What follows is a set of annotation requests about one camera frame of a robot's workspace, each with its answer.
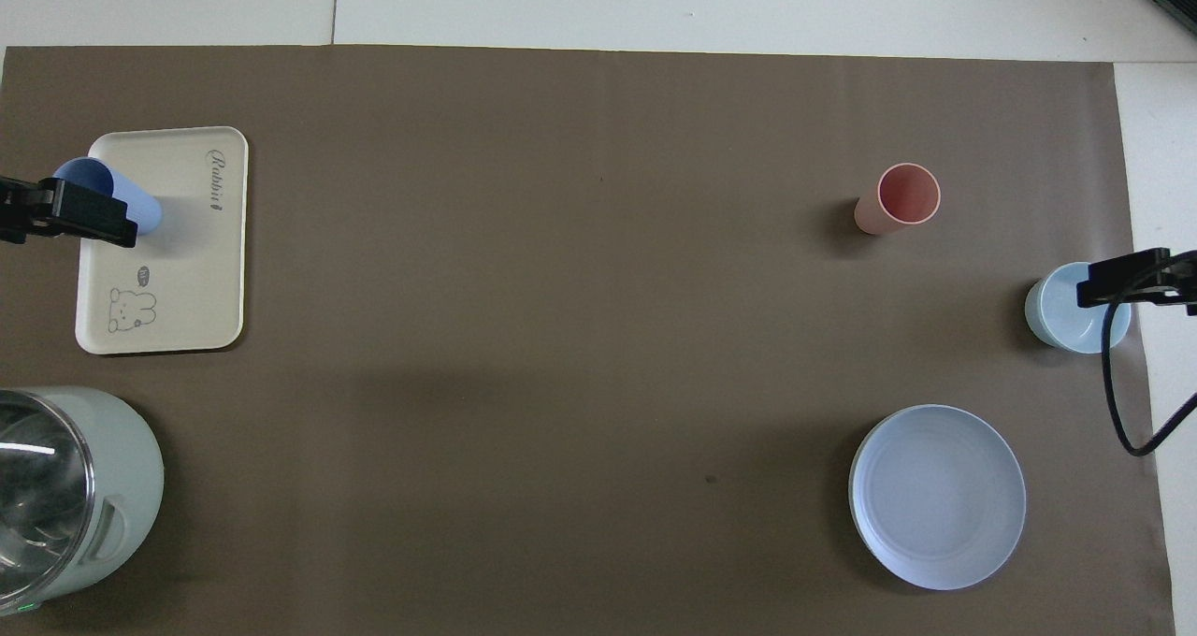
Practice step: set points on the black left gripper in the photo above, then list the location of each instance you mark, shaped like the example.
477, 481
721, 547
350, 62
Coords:
17, 210

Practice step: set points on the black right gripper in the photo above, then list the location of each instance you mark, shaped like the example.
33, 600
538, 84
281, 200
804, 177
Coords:
1183, 281

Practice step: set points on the blue plastic cup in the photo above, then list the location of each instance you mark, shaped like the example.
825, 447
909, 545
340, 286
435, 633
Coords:
140, 208

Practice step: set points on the pink plastic cup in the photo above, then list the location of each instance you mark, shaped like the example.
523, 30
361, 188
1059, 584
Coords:
907, 195

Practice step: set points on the cream rabbit print tray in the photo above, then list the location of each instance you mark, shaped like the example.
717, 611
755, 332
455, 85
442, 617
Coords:
196, 271

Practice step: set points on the light blue bowl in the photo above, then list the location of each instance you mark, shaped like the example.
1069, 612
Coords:
1061, 323

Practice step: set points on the lavender round plate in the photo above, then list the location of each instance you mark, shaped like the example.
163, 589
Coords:
940, 496

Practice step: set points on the pale green electric pot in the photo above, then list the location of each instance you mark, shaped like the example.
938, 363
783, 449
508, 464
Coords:
126, 486

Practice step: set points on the glass pot lid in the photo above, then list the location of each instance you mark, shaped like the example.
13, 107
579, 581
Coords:
42, 496

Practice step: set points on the brown paper table cover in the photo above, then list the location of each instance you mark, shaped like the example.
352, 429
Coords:
598, 337

